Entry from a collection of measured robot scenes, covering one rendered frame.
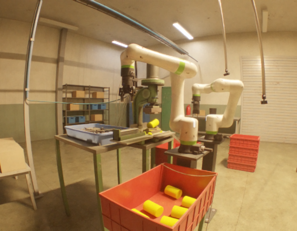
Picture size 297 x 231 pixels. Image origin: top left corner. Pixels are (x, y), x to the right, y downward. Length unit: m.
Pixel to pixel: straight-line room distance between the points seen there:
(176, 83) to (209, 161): 0.87
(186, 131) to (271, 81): 5.78
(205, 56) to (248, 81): 2.06
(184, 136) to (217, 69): 5.92
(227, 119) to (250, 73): 5.13
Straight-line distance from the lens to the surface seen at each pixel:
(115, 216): 0.83
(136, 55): 1.04
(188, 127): 1.18
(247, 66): 6.81
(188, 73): 1.20
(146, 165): 1.31
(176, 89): 1.32
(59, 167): 1.83
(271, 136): 6.76
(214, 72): 6.99
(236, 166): 3.57
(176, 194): 1.17
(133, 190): 1.02
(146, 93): 1.52
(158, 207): 0.99
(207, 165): 1.79
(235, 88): 1.53
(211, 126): 1.69
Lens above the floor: 1.26
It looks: 4 degrees down
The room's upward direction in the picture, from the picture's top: 1 degrees clockwise
